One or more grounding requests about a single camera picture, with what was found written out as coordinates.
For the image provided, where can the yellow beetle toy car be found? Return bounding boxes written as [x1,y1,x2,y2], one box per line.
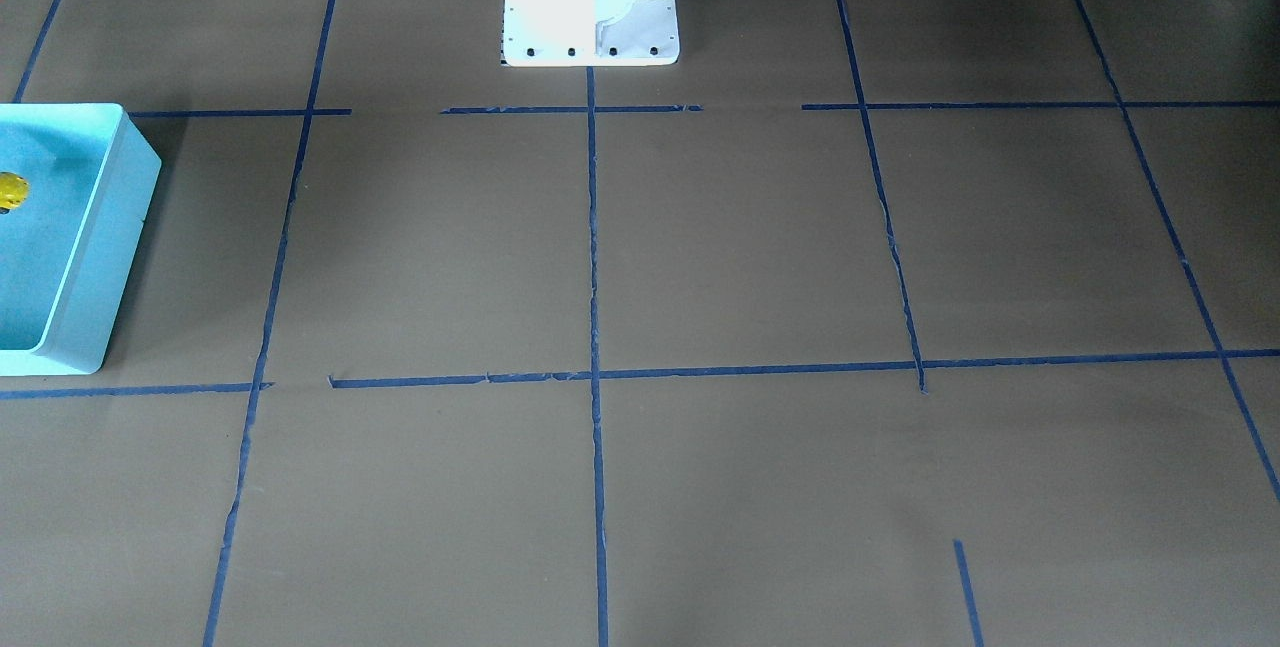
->
[0,170,29,215]

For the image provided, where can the turquoise plastic bin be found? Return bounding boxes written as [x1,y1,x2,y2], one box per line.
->
[1,102,161,377]

